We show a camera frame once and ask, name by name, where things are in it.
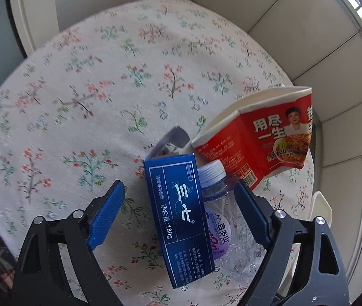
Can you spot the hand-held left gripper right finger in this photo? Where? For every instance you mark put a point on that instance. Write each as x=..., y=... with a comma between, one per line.
x=252, y=216

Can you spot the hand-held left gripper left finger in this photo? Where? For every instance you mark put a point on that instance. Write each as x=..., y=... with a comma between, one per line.
x=109, y=216

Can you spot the crushed clear plastic bottle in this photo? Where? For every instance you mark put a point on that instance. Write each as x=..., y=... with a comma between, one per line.
x=222, y=204

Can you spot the crushed red noodle cup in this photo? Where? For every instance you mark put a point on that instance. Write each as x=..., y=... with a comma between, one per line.
x=263, y=153

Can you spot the blue toothpaste box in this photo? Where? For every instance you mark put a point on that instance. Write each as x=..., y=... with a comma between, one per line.
x=181, y=216

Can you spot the floral tablecloth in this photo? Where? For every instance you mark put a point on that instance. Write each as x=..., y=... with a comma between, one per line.
x=88, y=70

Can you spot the white kitchen cabinets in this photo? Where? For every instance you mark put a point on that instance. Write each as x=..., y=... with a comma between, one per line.
x=295, y=22

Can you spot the white framed glass door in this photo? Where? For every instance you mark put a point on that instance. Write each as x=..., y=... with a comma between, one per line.
x=31, y=16

